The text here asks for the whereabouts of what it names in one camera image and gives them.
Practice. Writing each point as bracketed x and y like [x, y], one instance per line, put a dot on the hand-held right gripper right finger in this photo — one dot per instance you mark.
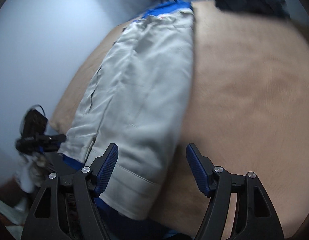
[196, 168]

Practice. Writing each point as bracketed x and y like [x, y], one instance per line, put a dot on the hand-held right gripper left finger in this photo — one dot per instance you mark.
[109, 167]

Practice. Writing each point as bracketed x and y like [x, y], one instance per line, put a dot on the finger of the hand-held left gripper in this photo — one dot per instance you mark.
[53, 138]

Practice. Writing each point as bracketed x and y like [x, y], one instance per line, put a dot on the white and blue jacket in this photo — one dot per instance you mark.
[144, 85]

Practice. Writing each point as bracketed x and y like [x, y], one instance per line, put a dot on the person's left hand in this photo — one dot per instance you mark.
[29, 172]

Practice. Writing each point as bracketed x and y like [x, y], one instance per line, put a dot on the beige blanket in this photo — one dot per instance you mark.
[244, 100]

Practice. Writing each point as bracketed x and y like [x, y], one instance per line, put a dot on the dark cloth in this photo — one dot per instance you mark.
[252, 3]

